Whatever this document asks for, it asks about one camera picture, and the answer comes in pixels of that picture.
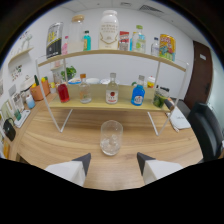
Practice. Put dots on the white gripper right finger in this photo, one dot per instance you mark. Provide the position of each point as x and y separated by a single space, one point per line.
156 168

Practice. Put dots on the white blue round tub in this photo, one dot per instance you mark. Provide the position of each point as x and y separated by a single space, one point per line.
74 81

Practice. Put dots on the orange pot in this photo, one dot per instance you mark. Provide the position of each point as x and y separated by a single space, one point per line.
39 91

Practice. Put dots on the large white bottle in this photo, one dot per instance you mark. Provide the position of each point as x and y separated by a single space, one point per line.
108 33

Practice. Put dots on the light blue cup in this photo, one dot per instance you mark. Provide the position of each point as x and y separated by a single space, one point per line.
30 101

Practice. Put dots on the wooden wall shelf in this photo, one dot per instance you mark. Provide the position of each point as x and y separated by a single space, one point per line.
20 55

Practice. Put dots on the clear bottle with green cap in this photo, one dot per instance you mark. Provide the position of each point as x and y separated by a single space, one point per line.
138 41

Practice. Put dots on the measuring cup with limes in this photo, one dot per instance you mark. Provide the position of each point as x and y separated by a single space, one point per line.
160 98

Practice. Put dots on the black chair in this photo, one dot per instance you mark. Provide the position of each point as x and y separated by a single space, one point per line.
206 130

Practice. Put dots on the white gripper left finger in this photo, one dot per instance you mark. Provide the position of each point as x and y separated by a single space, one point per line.
71 170

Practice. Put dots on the small red white box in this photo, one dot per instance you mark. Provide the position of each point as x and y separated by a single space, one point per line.
124 40

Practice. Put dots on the black bag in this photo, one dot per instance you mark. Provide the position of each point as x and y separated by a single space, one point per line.
9 130

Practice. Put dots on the small teal bottle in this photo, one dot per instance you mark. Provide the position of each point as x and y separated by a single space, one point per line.
87 41

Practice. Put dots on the clear bottle with white cap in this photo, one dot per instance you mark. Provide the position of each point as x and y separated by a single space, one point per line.
112 93

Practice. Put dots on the clear bottle with orange cap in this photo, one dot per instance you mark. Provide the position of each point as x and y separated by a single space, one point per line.
85 93

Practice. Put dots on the white flat tray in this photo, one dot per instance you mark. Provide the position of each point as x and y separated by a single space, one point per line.
22 119

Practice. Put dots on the brown door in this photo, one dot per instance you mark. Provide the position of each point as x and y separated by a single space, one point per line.
199 73

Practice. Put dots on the white rack with wooden shelves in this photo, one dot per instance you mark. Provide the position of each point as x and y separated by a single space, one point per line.
98 95

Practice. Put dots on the small clear bottle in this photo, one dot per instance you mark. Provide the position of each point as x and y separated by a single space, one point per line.
155 48

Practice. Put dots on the green plant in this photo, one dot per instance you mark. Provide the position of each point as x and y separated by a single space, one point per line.
70 71

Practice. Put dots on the blue liquid bottle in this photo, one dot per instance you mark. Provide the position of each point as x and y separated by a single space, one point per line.
138 96

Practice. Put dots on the clear jar with cork lid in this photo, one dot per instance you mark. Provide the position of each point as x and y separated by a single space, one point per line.
76 35

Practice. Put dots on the white notebook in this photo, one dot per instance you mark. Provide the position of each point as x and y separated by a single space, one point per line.
180 120

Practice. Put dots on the clear glass with ice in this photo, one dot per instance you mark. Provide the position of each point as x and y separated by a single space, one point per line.
111 140

